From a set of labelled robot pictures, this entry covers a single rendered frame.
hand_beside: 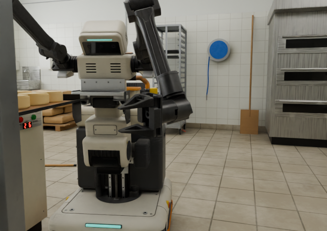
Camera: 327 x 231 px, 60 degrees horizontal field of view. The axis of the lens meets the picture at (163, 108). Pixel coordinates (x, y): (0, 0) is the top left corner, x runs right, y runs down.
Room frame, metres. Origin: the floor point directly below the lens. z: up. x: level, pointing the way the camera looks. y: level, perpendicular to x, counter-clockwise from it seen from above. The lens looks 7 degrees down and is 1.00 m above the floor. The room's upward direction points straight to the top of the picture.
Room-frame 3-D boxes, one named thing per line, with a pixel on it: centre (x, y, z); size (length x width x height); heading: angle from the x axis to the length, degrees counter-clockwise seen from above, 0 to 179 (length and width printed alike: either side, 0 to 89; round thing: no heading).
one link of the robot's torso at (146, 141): (1.51, 0.23, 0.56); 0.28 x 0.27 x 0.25; 85
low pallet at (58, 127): (5.53, 2.25, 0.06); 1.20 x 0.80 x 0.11; 76
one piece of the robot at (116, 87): (1.39, 0.30, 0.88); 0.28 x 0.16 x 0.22; 85
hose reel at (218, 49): (5.16, -0.99, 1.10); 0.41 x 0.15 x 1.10; 74
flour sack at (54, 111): (5.32, 2.31, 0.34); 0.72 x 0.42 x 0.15; 78
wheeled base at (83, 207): (1.68, 0.27, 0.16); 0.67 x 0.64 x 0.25; 175
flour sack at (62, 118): (5.47, 1.96, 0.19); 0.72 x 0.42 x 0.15; 168
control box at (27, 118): (1.60, 0.79, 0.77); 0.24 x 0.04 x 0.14; 163
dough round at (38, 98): (0.49, 0.22, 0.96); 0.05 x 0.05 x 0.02
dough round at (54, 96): (0.54, 0.22, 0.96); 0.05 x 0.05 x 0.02
